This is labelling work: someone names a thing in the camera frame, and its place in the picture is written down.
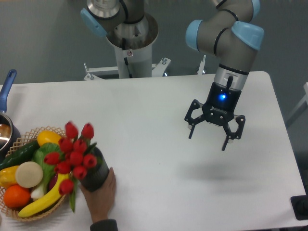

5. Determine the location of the green cucumber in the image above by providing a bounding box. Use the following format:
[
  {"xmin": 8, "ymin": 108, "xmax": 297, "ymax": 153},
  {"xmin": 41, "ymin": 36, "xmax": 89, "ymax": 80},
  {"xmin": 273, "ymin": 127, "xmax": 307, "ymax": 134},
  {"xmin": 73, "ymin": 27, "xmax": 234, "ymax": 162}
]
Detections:
[{"xmin": 0, "ymin": 140, "xmax": 40, "ymax": 170}]

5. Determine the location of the red tulip bouquet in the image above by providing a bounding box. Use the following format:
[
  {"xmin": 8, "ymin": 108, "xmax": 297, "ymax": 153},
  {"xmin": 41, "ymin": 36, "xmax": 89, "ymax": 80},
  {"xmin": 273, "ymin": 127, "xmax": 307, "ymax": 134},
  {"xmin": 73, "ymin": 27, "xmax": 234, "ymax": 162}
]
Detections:
[{"xmin": 44, "ymin": 121, "xmax": 98, "ymax": 211}]

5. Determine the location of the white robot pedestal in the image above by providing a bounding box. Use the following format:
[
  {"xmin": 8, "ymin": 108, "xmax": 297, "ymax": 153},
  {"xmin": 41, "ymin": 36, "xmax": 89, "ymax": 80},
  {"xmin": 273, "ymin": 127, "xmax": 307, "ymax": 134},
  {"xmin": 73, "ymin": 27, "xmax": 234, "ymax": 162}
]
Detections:
[{"xmin": 83, "ymin": 12, "xmax": 207, "ymax": 81}]

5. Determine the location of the dark grey ribbed vase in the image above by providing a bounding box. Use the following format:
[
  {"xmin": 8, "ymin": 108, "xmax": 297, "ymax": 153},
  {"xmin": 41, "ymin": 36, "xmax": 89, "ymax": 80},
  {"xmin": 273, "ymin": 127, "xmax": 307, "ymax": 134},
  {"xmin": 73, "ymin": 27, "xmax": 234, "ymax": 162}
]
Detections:
[{"xmin": 80, "ymin": 147, "xmax": 109, "ymax": 192}]

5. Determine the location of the red vegetable in basket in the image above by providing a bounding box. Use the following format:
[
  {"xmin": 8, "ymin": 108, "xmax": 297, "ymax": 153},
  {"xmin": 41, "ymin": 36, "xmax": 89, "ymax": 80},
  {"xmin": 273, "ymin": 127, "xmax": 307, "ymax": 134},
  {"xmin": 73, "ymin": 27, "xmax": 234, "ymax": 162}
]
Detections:
[{"xmin": 48, "ymin": 174, "xmax": 58, "ymax": 191}]

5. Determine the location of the yellow bell pepper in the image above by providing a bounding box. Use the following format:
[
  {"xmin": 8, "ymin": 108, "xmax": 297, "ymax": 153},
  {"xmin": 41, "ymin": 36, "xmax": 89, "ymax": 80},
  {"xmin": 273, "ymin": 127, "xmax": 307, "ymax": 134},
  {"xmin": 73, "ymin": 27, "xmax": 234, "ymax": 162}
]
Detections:
[{"xmin": 0, "ymin": 166, "xmax": 19, "ymax": 188}]

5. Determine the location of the yellow lemon squash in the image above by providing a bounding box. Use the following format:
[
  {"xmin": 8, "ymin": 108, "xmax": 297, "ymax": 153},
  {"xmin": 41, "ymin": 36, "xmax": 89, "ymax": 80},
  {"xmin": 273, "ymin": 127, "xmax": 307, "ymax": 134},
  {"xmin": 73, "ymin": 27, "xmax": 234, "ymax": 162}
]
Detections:
[{"xmin": 37, "ymin": 130, "xmax": 62, "ymax": 147}]

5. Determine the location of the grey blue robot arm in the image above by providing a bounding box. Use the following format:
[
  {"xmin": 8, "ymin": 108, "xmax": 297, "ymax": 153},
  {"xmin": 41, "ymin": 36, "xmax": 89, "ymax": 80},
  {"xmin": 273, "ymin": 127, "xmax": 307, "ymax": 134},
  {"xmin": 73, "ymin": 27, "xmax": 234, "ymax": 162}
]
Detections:
[{"xmin": 80, "ymin": 0, "xmax": 264, "ymax": 143}]

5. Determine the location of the yellow banana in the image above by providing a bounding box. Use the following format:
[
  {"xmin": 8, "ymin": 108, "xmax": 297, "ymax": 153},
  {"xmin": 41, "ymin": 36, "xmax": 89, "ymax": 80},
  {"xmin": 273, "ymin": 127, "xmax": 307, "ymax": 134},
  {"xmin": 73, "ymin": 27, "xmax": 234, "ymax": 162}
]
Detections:
[{"xmin": 18, "ymin": 174, "xmax": 69, "ymax": 218}]

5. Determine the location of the white frame at right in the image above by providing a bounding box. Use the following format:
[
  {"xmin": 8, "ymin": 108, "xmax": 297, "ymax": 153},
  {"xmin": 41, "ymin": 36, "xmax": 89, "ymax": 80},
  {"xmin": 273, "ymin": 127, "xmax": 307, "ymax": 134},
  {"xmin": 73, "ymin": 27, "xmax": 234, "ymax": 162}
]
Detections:
[{"xmin": 285, "ymin": 82, "xmax": 308, "ymax": 128}]

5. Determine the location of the dark grey sleeve forearm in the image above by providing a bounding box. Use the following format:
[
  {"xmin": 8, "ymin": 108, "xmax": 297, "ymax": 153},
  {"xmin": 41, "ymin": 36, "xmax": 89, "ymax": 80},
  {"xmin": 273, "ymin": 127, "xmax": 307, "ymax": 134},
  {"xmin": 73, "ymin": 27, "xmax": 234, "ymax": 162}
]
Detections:
[{"xmin": 90, "ymin": 219, "xmax": 118, "ymax": 231}]

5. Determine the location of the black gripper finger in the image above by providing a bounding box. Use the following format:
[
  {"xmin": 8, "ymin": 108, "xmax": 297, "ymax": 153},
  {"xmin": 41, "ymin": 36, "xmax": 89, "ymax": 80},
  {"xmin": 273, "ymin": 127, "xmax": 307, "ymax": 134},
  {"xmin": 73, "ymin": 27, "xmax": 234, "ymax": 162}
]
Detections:
[
  {"xmin": 184, "ymin": 99, "xmax": 206, "ymax": 140},
  {"xmin": 222, "ymin": 115, "xmax": 245, "ymax": 151}
]

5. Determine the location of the beige round disc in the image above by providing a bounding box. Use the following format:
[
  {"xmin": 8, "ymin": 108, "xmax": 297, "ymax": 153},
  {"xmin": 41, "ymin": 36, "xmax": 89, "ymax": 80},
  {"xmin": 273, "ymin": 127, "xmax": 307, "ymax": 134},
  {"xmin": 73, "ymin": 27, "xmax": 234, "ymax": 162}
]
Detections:
[{"xmin": 15, "ymin": 161, "xmax": 43, "ymax": 188}]

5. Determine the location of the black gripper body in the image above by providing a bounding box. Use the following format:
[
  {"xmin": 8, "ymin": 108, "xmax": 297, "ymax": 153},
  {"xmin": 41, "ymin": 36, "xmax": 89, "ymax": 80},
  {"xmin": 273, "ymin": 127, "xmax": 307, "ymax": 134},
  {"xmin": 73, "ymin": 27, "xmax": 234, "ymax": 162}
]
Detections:
[{"xmin": 202, "ymin": 82, "xmax": 242, "ymax": 126}]

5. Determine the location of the person's hand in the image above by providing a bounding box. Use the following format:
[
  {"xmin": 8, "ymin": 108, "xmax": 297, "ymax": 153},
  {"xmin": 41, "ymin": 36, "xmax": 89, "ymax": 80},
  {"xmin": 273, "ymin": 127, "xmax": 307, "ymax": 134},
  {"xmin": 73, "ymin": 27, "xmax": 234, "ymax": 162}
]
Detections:
[{"xmin": 79, "ymin": 167, "xmax": 116, "ymax": 223}]

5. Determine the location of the green bok choy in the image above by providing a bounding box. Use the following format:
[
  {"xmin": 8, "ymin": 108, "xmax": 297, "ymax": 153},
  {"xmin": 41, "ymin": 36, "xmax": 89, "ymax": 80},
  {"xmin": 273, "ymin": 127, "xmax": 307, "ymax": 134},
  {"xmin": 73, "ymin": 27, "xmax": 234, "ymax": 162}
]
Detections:
[{"xmin": 31, "ymin": 142, "xmax": 61, "ymax": 201}]

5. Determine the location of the black device at edge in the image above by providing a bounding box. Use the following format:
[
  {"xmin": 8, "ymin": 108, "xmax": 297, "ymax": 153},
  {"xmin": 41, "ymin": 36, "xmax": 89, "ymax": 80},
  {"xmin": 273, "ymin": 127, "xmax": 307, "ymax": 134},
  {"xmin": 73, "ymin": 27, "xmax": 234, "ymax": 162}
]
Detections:
[{"xmin": 290, "ymin": 195, "xmax": 308, "ymax": 220}]

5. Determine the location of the orange fruit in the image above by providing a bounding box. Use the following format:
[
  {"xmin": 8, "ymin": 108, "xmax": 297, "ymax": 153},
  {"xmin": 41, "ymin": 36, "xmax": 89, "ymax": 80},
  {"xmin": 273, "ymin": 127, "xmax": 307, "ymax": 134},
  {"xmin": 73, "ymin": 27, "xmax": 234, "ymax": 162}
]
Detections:
[{"xmin": 3, "ymin": 185, "xmax": 30, "ymax": 208}]

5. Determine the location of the blue handled saucepan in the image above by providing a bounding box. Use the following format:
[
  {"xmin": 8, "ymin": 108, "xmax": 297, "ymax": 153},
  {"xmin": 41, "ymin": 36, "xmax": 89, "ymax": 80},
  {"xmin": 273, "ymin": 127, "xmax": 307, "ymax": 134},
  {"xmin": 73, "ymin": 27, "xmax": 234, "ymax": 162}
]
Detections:
[{"xmin": 0, "ymin": 69, "xmax": 20, "ymax": 163}]

